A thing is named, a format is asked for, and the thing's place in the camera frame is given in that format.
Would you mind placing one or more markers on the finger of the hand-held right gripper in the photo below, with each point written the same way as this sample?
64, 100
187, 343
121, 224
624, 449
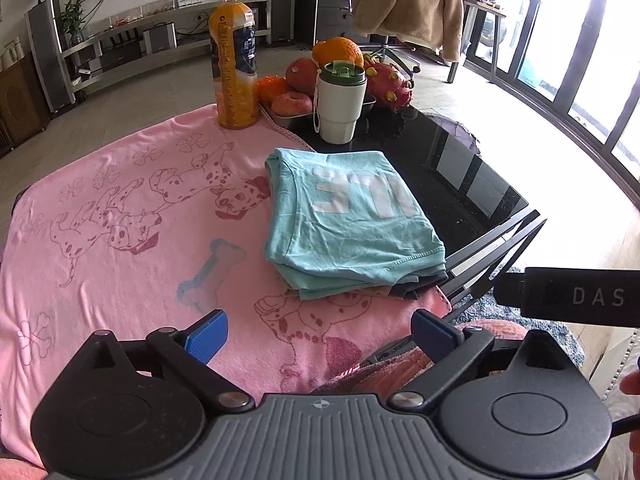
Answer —
509, 289

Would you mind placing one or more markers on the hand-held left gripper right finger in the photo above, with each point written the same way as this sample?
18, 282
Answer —
432, 335

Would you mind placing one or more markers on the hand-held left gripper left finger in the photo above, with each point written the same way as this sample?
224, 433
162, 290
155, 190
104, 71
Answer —
207, 335

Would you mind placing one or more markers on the teal t-shirt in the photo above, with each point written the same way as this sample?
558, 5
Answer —
350, 230

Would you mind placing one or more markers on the person's right hand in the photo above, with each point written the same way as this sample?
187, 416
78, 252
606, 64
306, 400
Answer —
632, 385

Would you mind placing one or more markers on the black dining chair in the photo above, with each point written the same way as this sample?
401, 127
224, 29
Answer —
492, 250

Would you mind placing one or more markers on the pink fuzzy garment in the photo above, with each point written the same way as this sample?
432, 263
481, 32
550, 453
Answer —
400, 365

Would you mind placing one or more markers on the blue-grey rug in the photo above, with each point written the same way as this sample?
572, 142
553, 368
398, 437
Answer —
555, 345

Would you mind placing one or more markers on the white cushioned seat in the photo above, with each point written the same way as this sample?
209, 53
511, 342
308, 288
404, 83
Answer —
622, 355

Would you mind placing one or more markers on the pink dog-print blanket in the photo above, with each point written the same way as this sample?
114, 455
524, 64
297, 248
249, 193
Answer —
125, 270

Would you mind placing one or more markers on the metal fruit tray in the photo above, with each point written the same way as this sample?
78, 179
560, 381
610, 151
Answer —
295, 120

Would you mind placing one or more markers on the pink dragon fruits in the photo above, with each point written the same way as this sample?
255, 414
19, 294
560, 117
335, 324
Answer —
392, 85

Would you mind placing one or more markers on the white cup with green lid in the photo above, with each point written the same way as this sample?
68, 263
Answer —
340, 110

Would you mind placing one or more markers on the glass sliding doors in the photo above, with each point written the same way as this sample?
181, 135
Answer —
575, 50

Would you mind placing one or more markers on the pinkish apple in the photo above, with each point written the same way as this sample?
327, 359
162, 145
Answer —
292, 102

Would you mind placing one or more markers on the small oranges in net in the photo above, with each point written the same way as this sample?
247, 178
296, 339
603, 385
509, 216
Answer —
272, 90

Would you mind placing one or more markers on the office chair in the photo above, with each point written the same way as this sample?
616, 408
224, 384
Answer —
392, 50

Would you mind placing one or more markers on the orange juice bottle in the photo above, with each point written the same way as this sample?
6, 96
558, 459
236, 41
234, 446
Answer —
234, 60

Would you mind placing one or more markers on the red apple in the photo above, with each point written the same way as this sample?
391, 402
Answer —
302, 75

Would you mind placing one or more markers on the small side table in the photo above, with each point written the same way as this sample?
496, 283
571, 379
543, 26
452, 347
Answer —
480, 10

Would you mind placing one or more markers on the black amplifier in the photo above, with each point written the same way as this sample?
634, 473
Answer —
121, 57

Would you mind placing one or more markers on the beige fluffy coat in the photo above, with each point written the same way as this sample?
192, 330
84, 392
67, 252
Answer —
410, 10

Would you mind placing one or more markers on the brown wooden cabinet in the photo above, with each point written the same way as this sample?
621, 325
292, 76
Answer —
20, 105

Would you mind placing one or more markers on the small silver speaker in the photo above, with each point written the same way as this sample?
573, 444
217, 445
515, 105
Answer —
160, 38

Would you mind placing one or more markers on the metal TV stand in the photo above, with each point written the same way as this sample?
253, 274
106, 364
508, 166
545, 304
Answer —
125, 35

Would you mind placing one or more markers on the tall grey speaker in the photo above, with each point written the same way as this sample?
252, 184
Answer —
50, 55
276, 0

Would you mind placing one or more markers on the clear plastic box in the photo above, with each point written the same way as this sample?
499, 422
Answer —
126, 19
159, 6

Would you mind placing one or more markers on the black cabinet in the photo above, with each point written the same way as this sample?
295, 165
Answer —
325, 15

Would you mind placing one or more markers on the green potted plant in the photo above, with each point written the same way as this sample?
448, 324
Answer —
73, 17

